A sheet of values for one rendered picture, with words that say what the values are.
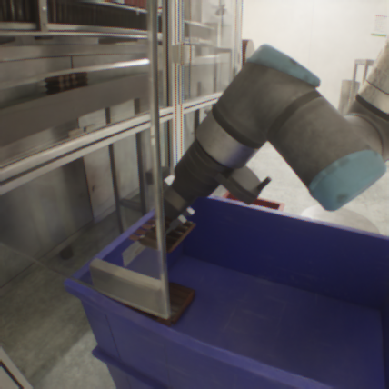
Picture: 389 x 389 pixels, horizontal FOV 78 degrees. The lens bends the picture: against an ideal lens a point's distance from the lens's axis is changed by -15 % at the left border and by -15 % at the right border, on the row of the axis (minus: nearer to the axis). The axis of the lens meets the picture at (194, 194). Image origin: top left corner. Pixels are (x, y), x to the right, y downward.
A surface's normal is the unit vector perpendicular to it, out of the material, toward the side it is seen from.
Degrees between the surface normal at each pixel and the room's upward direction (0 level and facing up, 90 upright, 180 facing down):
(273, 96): 72
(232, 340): 0
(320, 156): 79
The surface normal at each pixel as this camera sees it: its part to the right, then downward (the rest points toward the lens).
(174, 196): -0.24, 0.18
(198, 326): 0.01, -0.89
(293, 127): -0.68, 0.16
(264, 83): -0.50, 0.14
